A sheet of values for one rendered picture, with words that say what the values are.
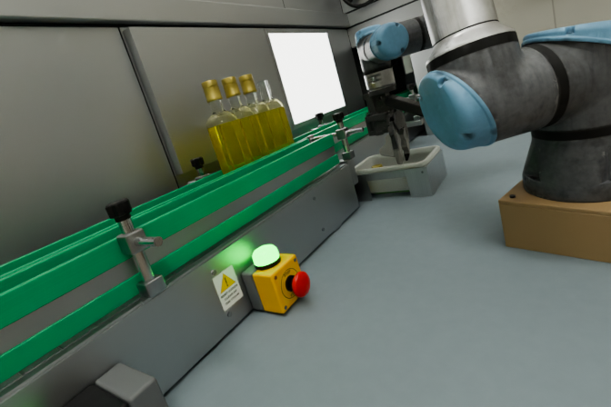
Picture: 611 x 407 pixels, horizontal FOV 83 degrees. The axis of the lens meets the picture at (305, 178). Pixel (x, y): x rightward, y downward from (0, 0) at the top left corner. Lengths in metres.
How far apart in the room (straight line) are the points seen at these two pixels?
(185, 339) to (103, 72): 0.57
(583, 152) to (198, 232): 0.56
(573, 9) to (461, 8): 2.80
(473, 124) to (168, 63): 0.69
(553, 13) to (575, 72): 2.80
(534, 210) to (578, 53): 0.22
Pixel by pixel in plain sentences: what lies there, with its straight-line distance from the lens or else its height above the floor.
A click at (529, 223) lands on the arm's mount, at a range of 0.62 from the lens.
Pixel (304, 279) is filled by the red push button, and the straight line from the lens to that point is 0.57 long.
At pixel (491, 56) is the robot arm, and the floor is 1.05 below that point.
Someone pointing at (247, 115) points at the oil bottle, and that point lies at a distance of 0.83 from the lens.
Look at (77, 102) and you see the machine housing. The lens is 0.83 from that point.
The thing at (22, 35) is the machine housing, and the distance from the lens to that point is 0.84.
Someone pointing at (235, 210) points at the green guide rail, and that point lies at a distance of 0.62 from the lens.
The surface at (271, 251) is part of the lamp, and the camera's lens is 0.58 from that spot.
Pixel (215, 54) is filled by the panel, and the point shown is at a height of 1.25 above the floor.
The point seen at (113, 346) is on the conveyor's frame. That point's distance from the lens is 0.51.
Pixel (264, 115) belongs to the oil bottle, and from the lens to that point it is 0.87.
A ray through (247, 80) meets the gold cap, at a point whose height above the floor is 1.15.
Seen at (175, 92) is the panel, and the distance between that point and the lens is 0.91.
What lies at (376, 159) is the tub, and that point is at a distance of 1.12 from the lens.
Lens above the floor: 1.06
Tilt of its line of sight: 12 degrees down
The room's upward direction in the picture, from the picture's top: 16 degrees counter-clockwise
